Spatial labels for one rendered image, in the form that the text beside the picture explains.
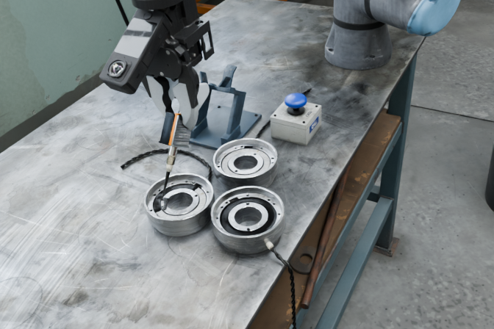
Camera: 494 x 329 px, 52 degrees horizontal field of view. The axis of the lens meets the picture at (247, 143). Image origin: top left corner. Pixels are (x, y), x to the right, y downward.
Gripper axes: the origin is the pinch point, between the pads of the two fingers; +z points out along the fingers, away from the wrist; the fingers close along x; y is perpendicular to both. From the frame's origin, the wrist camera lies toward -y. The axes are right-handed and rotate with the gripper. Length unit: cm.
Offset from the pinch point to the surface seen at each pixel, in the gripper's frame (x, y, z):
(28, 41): 154, 80, 52
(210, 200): -7.7, -5.3, 8.4
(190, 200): -2.9, -4.6, 11.0
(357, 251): -15, 43, 71
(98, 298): -1.5, -24.3, 11.4
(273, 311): -13.9, -2.0, 37.7
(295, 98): -9.4, 20.6, 6.5
